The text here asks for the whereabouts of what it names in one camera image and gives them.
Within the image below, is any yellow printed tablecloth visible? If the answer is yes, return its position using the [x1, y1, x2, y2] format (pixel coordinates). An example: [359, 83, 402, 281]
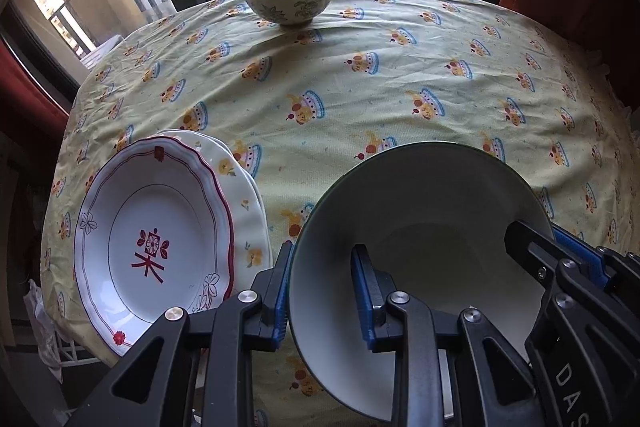
[40, 0, 633, 427]

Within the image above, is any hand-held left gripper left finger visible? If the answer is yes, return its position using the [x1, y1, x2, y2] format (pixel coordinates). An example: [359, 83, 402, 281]
[65, 241, 294, 427]

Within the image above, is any white plate with red rim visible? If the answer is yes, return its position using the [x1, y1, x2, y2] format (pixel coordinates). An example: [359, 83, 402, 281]
[73, 137, 236, 358]

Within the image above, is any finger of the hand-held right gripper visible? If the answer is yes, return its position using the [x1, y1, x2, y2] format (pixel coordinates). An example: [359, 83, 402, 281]
[552, 227, 640, 303]
[505, 220, 640, 343]

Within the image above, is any white plate with yellow flowers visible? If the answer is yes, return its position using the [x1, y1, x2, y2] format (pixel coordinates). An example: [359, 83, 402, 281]
[160, 130, 273, 308]

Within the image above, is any white wire rack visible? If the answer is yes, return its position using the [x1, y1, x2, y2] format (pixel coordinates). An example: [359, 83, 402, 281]
[37, 332, 116, 368]

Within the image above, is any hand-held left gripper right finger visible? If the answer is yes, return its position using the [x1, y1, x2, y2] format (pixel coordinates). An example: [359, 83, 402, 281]
[351, 245, 551, 427]

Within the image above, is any clear plastic bag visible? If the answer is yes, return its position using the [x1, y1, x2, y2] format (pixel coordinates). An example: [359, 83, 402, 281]
[22, 279, 63, 383]

